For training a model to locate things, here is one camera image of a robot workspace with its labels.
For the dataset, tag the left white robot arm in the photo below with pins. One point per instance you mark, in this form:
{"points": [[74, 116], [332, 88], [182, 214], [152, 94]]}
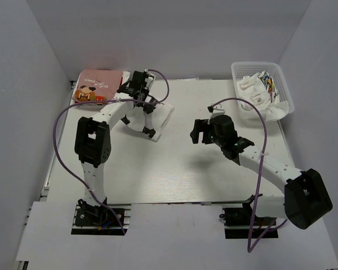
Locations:
{"points": [[92, 142]]}

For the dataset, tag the pink folded t shirt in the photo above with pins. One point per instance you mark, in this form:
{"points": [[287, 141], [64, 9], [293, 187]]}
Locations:
{"points": [[97, 85]]}

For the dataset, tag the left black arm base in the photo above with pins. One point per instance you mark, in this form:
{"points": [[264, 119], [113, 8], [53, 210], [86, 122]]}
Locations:
{"points": [[106, 225]]}

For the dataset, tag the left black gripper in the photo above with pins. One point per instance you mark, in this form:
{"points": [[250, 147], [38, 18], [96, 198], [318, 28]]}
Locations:
{"points": [[145, 90]]}

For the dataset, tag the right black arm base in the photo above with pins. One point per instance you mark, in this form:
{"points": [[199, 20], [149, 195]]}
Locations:
{"points": [[236, 224]]}

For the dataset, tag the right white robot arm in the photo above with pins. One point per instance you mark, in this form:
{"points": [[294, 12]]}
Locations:
{"points": [[304, 198]]}

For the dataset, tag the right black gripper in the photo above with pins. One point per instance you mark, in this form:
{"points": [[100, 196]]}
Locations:
{"points": [[202, 126]]}

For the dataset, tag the crumpled white shirt in basket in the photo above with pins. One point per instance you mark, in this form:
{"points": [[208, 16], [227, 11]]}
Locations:
{"points": [[260, 91]]}

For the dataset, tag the white plastic basket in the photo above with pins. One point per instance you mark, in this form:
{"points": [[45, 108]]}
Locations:
{"points": [[241, 69]]}

